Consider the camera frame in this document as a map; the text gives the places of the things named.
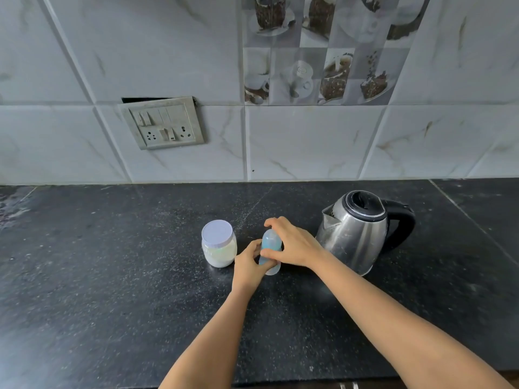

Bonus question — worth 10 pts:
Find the person's right hand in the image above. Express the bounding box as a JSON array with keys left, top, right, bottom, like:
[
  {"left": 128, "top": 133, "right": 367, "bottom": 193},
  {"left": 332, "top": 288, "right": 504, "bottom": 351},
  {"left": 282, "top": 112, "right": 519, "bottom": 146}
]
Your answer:
[{"left": 260, "top": 216, "right": 327, "bottom": 269}]

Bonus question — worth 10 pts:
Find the person's left hand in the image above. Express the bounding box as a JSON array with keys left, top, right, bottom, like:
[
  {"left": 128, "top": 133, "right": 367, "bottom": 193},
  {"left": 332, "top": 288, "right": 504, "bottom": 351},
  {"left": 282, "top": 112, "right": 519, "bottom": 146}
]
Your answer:
[{"left": 231, "top": 239, "right": 277, "bottom": 296}]

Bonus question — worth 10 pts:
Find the clear blue baby bottle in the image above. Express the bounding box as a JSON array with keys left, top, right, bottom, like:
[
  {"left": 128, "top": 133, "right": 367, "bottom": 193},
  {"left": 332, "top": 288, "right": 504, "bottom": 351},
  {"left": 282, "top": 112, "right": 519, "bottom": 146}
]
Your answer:
[{"left": 259, "top": 228, "right": 282, "bottom": 276}]

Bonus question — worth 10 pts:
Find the person's right forearm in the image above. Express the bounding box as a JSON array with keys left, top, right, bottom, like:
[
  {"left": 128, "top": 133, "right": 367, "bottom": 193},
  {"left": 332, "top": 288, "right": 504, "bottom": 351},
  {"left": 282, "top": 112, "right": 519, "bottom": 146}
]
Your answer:
[{"left": 311, "top": 251, "right": 515, "bottom": 389}]

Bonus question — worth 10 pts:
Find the person's left forearm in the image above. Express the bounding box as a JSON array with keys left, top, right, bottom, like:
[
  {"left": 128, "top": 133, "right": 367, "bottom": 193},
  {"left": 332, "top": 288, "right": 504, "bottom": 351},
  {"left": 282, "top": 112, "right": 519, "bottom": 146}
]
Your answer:
[{"left": 158, "top": 289, "right": 254, "bottom": 389}]

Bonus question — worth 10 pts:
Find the plastic jar with white powder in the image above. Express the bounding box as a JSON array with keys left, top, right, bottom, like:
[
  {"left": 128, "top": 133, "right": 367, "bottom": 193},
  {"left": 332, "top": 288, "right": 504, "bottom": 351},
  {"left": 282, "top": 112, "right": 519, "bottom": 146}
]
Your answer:
[{"left": 201, "top": 220, "right": 238, "bottom": 269}]

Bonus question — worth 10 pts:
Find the stainless steel electric kettle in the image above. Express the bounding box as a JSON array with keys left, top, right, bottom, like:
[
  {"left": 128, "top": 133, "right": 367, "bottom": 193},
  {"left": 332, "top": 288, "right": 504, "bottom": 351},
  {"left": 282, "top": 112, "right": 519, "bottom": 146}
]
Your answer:
[{"left": 315, "top": 190, "right": 416, "bottom": 277}]

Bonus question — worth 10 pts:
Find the coffee cup picture tile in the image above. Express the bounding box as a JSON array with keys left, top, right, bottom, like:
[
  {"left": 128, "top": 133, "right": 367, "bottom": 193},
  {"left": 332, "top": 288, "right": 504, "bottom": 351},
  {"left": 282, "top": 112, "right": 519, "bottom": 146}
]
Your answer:
[{"left": 241, "top": 0, "right": 432, "bottom": 106}]

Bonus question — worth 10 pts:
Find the grey wall switch socket plate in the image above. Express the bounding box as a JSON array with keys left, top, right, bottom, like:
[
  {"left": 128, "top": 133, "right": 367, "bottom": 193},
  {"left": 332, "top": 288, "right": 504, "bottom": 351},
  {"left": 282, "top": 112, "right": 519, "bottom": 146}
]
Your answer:
[{"left": 118, "top": 96, "right": 205, "bottom": 150}]

